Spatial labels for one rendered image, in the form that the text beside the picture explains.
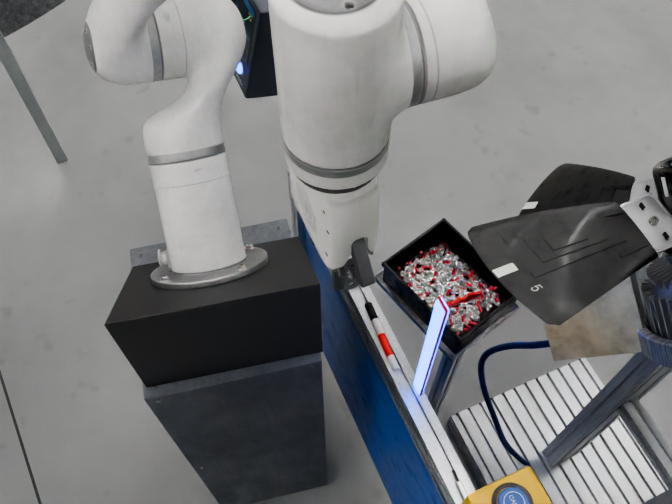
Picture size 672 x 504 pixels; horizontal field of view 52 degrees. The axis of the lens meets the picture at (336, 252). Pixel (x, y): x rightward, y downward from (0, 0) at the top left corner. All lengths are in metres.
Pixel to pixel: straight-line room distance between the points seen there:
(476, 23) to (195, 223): 0.66
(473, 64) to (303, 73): 0.12
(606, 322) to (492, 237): 0.26
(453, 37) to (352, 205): 0.15
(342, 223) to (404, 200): 1.94
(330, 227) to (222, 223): 0.53
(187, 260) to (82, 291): 1.38
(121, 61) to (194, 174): 0.19
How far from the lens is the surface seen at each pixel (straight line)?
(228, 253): 1.08
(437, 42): 0.47
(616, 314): 1.18
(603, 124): 2.90
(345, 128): 0.47
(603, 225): 1.06
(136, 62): 1.03
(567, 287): 0.97
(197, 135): 1.04
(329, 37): 0.42
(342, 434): 2.10
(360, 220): 0.56
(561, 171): 1.39
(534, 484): 1.00
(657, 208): 1.12
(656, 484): 2.17
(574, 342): 1.21
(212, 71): 1.05
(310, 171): 0.51
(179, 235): 1.07
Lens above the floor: 2.01
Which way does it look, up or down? 59 degrees down
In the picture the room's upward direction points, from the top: straight up
